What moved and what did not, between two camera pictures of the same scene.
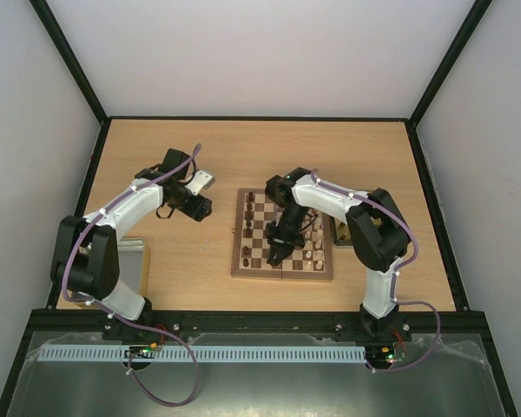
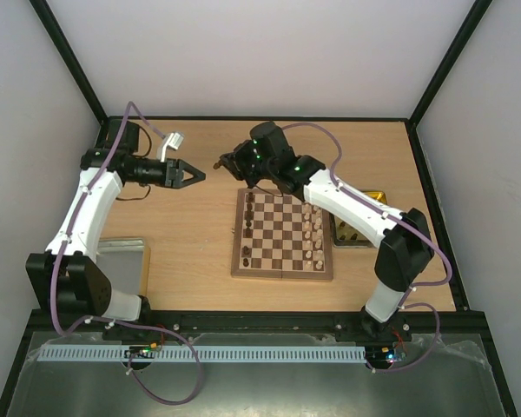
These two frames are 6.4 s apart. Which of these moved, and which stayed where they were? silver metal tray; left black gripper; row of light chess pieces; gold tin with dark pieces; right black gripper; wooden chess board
Moved: left black gripper; right black gripper
Stayed: row of light chess pieces; wooden chess board; gold tin with dark pieces; silver metal tray
